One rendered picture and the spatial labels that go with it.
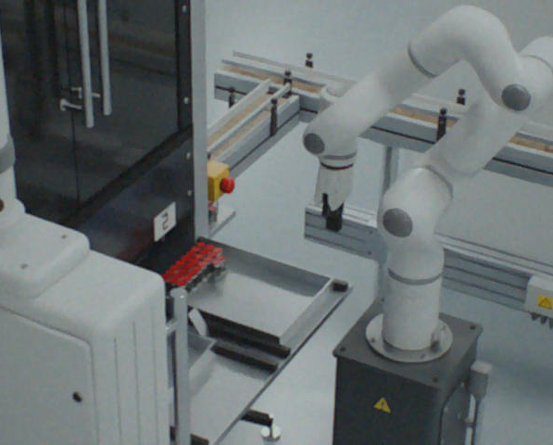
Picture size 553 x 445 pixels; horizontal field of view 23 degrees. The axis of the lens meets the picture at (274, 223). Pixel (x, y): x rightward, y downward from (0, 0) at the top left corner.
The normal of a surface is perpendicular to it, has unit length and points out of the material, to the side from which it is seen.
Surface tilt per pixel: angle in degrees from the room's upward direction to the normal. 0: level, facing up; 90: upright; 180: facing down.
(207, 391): 0
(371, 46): 0
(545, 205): 90
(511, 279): 90
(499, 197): 90
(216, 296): 0
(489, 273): 90
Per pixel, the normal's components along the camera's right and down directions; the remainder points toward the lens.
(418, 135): -0.48, 0.46
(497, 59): -0.70, -0.31
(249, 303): 0.01, -0.85
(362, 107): 0.12, 0.04
